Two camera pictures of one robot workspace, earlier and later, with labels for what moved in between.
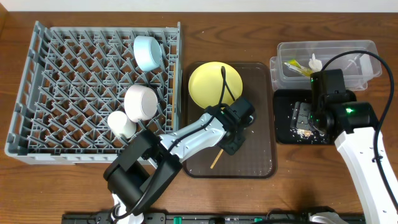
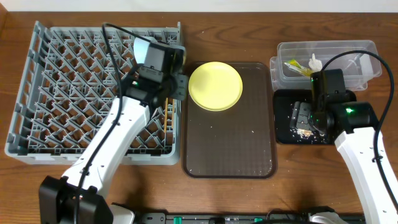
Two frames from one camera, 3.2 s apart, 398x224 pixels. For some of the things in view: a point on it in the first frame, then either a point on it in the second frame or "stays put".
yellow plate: [206, 84] stays put
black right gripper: [304, 117] stays put
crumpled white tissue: [315, 65] stays put
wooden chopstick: [216, 159] → [166, 114]
